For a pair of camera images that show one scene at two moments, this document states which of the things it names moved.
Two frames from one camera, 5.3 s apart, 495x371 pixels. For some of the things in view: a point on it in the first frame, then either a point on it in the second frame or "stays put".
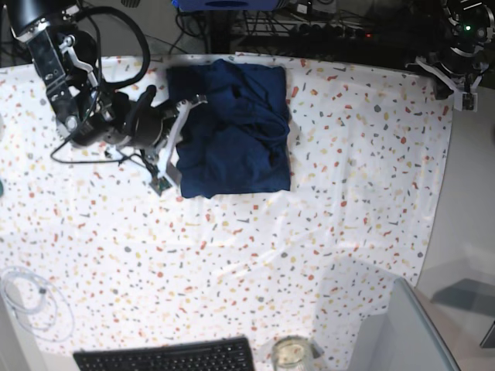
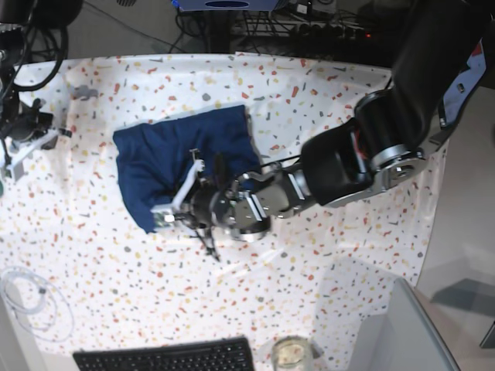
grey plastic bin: x=405 y=338 stays put
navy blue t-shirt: x=238 y=141 to x=158 y=161
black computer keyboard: x=234 y=354 stays put
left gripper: x=144 y=127 to x=29 y=126
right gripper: x=455 y=62 to x=214 y=204
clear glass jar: x=291 y=353 stays put
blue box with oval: x=227 y=5 stays put
